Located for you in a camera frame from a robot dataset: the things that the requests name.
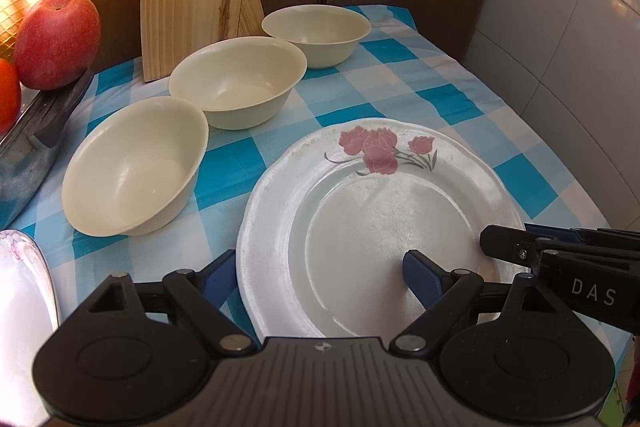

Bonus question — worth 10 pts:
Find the steel pot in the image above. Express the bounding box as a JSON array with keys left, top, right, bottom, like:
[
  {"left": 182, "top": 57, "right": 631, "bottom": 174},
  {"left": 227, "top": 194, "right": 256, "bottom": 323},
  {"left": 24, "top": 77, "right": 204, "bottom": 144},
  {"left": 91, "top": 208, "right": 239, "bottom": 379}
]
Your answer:
[{"left": 0, "top": 132, "right": 57, "bottom": 230}]

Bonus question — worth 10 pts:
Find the cream bowl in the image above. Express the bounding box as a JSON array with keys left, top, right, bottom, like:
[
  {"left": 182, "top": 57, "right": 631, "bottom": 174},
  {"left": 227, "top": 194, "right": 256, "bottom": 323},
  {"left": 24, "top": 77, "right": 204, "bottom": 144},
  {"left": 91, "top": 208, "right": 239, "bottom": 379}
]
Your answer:
[
  {"left": 261, "top": 5, "right": 372, "bottom": 69},
  {"left": 61, "top": 96, "right": 210, "bottom": 238},
  {"left": 168, "top": 36, "right": 308, "bottom": 130}
]

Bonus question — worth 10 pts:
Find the glass pot lid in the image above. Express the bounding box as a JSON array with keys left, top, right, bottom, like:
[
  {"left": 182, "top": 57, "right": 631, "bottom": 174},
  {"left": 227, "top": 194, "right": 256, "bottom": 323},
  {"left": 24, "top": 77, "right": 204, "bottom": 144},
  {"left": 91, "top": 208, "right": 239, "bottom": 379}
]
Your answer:
[{"left": 0, "top": 72, "right": 96, "bottom": 150}]

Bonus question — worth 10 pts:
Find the white purple-print plate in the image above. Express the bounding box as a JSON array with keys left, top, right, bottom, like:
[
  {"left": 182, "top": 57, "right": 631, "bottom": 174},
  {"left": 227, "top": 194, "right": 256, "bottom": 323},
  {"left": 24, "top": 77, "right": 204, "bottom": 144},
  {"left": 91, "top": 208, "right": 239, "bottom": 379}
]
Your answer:
[{"left": 0, "top": 229, "right": 62, "bottom": 413}]

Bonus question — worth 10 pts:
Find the red apple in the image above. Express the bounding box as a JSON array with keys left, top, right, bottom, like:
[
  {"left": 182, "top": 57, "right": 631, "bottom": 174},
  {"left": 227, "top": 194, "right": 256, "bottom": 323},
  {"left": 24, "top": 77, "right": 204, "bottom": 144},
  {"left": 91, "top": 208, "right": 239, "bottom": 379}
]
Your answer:
[{"left": 13, "top": 0, "right": 101, "bottom": 91}]

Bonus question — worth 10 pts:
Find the white floral plate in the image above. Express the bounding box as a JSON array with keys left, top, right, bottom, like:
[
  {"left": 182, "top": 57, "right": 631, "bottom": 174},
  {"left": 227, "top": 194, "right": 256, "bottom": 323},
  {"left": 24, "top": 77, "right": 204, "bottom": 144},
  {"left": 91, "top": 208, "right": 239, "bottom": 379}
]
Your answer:
[{"left": 236, "top": 123, "right": 528, "bottom": 339}]

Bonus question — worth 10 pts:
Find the blue checkered tablecloth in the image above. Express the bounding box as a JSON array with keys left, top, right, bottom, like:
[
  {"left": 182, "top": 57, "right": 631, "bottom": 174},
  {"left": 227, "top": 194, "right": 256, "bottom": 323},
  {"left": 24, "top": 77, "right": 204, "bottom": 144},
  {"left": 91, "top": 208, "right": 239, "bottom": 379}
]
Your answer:
[{"left": 0, "top": 4, "right": 640, "bottom": 427}]

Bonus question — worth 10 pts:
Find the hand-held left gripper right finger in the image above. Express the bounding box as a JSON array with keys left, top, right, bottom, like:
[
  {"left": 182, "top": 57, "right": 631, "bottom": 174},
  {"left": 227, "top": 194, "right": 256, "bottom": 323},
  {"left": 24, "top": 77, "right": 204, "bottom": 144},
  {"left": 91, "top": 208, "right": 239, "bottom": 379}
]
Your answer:
[{"left": 390, "top": 249, "right": 566, "bottom": 353}]

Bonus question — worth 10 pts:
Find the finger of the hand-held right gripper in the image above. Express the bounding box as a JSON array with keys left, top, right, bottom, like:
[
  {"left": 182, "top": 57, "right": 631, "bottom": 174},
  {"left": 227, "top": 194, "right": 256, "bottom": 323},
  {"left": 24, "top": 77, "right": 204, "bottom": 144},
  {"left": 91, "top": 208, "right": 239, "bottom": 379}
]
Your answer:
[
  {"left": 479, "top": 223, "right": 543, "bottom": 269},
  {"left": 525, "top": 223, "right": 640, "bottom": 254}
]

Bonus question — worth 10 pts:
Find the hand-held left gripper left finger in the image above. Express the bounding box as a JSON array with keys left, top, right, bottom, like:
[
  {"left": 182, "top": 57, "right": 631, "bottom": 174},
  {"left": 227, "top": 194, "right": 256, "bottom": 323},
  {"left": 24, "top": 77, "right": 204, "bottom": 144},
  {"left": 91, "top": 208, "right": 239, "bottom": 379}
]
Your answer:
[{"left": 60, "top": 249, "right": 258, "bottom": 355}]

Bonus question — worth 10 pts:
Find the red tomato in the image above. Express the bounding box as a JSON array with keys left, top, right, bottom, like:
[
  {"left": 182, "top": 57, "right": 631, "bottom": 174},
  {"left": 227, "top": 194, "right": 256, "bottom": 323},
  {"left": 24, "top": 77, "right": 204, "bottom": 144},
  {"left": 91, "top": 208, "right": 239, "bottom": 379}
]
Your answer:
[{"left": 0, "top": 58, "right": 23, "bottom": 135}]

